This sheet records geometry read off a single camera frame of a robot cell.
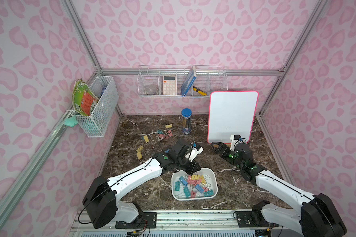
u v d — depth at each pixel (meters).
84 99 0.73
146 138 1.03
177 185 0.83
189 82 0.88
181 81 1.00
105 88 0.88
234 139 0.76
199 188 0.81
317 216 0.39
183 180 0.84
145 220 0.72
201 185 0.83
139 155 0.94
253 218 0.71
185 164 0.62
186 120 0.97
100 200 0.40
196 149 0.69
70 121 0.62
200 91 0.98
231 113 0.89
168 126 1.13
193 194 0.77
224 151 0.72
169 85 0.95
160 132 1.09
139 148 1.00
